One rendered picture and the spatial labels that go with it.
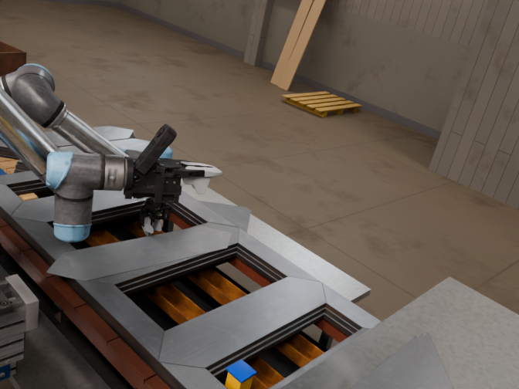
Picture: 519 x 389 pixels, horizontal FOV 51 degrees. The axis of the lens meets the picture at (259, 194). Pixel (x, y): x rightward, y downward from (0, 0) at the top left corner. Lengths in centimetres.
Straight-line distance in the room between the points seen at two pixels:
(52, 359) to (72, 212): 75
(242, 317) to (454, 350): 63
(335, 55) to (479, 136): 339
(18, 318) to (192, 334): 48
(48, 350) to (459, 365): 120
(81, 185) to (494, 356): 117
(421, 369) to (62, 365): 103
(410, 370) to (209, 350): 56
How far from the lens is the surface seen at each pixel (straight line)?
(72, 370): 179
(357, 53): 874
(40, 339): 190
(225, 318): 174
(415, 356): 149
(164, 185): 117
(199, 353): 160
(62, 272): 186
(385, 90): 846
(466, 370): 157
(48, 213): 220
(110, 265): 191
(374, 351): 148
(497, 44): 627
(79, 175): 114
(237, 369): 155
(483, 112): 632
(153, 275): 191
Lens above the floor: 192
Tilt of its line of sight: 24 degrees down
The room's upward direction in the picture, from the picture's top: 13 degrees clockwise
